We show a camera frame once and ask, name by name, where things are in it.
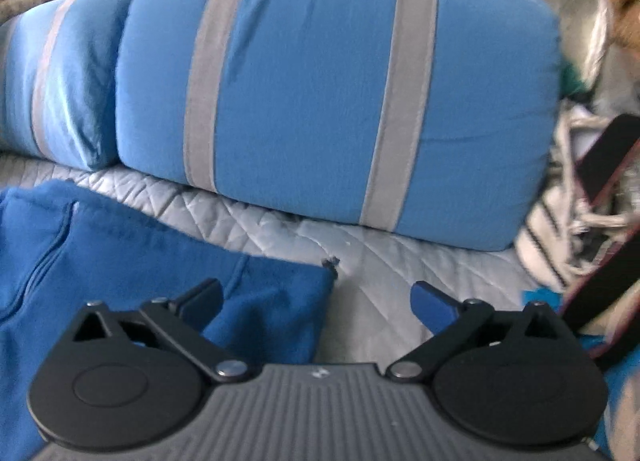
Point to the blue striped pillow teal end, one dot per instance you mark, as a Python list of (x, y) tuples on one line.
[(75, 71)]

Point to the blue grey-striped pillow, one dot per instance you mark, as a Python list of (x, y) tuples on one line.
[(310, 91)]

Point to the blue fleece jacket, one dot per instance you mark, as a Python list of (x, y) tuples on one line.
[(100, 251)]

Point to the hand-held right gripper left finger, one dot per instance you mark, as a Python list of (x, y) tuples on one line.
[(205, 296)]

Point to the brown plush toy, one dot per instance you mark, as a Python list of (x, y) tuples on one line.
[(627, 11)]

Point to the white black-striped cloth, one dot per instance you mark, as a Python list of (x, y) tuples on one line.
[(550, 241)]

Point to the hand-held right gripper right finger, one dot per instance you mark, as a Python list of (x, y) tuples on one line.
[(430, 306)]

